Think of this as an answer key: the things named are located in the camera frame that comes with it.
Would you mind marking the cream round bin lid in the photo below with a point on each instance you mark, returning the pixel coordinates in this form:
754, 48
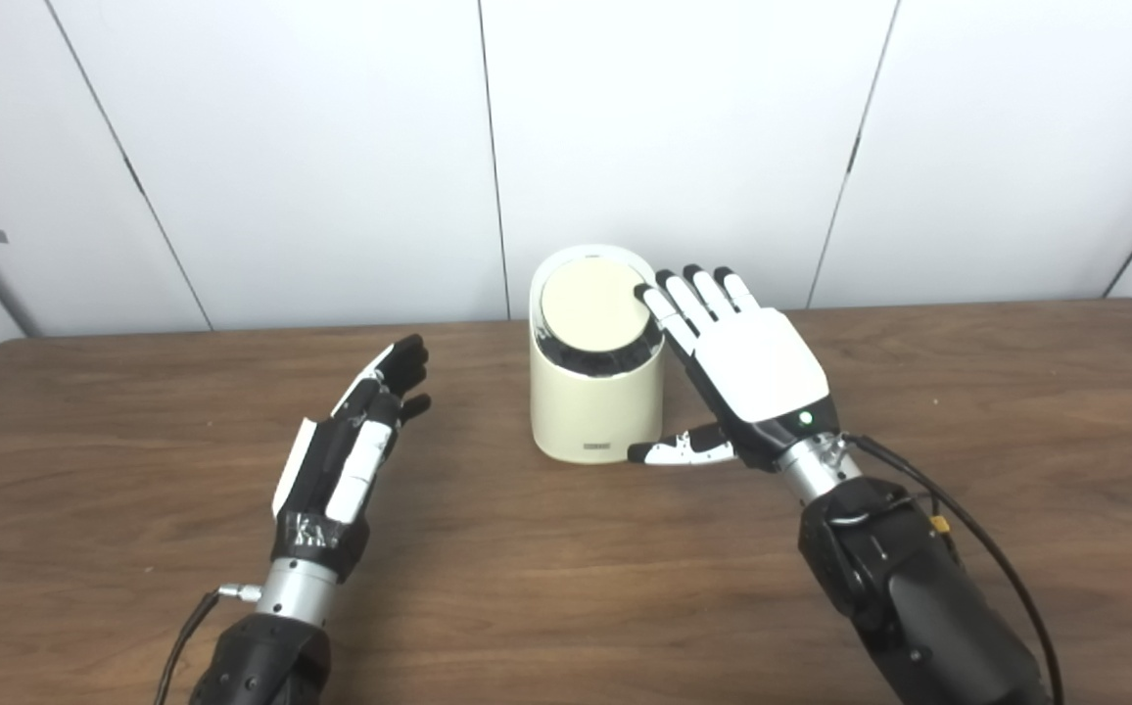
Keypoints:
593, 304

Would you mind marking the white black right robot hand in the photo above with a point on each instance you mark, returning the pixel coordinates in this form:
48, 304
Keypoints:
767, 367

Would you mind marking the cream-colored round bin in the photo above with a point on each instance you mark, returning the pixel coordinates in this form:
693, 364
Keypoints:
595, 416

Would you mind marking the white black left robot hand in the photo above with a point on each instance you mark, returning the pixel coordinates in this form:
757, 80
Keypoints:
326, 480

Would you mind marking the black bin liner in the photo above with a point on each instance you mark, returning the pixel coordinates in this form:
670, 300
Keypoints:
590, 360

